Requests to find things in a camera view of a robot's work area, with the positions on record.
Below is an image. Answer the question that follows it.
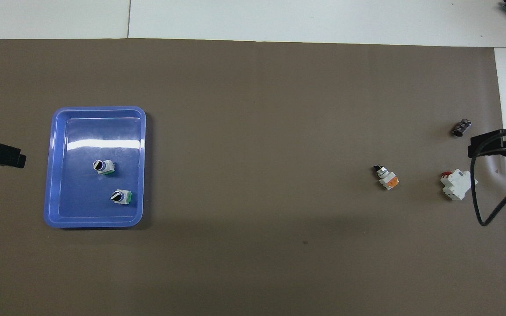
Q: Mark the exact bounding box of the rotary switch orange base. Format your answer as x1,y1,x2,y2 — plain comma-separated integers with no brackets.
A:
373,165,400,190

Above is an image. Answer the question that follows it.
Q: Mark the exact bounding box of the white circuit breaker red lever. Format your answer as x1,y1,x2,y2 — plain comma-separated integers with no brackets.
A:
440,169,478,201

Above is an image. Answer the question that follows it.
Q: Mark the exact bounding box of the blue plastic tray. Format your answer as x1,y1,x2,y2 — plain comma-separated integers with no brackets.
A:
43,106,147,229

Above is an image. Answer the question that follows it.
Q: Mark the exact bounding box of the rotary switch green base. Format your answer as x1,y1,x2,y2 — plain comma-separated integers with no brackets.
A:
93,159,116,177
110,189,132,205

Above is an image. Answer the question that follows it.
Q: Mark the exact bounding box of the brown paper table mat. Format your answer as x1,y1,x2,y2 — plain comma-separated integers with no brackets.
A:
0,39,506,316

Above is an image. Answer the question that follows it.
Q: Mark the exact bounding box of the small dark terminal block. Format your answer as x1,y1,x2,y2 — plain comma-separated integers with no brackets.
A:
452,119,473,137

